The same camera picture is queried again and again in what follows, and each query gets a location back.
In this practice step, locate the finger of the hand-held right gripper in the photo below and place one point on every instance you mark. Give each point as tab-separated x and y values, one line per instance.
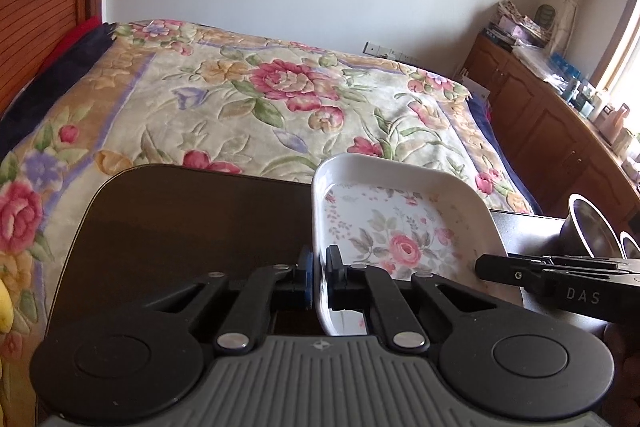
580	263
505	272

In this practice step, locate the medium steel bowl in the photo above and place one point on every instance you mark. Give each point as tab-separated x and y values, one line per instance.
590	227

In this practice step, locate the white bottle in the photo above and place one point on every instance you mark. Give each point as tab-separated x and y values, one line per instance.
598	107

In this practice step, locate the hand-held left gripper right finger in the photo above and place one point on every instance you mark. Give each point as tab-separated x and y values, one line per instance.
335	279

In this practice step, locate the person's right hand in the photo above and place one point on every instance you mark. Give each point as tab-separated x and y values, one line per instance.
627	347

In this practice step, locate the dark blue cloth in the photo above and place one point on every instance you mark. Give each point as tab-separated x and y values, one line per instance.
60	77

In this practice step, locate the red cloth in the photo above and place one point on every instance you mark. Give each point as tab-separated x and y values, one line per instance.
75	42

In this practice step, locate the white paper bag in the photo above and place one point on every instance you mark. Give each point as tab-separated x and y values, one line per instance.
477	89

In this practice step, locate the floral blanket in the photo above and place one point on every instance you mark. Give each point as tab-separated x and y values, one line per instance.
250	107

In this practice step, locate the large steel bowl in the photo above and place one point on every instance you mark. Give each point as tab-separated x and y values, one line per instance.
632	247

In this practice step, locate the blue box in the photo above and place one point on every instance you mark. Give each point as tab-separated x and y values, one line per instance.
565	67

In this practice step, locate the stack of papers and boxes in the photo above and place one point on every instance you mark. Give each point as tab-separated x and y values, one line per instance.
515	27

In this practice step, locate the wooden cabinet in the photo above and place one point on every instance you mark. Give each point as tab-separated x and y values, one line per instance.
530	117

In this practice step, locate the white floral rectangular plate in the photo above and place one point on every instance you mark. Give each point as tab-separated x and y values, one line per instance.
400	227

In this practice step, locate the clear plastic bag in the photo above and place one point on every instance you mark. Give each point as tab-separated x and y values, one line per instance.
535	59

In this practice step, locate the pink jug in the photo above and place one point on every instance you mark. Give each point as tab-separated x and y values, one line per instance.
617	124

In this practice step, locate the wall outlet strip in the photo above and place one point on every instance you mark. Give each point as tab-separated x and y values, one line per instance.
390	52

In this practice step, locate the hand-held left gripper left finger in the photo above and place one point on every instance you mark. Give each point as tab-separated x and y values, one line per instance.
310	279

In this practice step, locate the grey round hand fan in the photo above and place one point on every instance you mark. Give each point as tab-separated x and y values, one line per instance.
545	18

